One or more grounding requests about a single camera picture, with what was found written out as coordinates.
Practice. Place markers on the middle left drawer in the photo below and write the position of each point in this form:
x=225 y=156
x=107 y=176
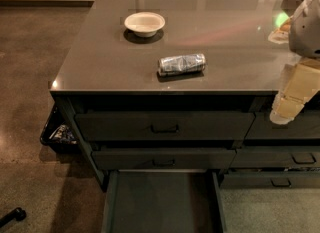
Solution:
x=163 y=158

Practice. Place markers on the dark cabinet frame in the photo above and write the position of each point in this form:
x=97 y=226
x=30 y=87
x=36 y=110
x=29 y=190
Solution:
x=110 y=69

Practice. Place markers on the top right drawer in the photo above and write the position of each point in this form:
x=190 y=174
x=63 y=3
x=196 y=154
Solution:
x=305 y=126

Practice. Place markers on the top left drawer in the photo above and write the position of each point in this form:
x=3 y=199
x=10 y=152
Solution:
x=160 y=125

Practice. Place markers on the open bottom left drawer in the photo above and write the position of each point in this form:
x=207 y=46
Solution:
x=163 y=202

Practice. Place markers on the white bowl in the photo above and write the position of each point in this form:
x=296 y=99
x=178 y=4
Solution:
x=144 y=24

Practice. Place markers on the black bin with trash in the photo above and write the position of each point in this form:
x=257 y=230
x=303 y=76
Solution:
x=57 y=135

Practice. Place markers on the black cylindrical object on floor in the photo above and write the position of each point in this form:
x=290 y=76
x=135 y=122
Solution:
x=17 y=214

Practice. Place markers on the middle right drawer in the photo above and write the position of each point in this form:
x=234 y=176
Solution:
x=277 y=156

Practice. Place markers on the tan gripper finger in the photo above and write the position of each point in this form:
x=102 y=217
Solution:
x=299 y=83

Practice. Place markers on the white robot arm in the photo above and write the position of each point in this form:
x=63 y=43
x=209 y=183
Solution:
x=301 y=31

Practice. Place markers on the silver blue redbull can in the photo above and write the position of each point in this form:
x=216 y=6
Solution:
x=182 y=64

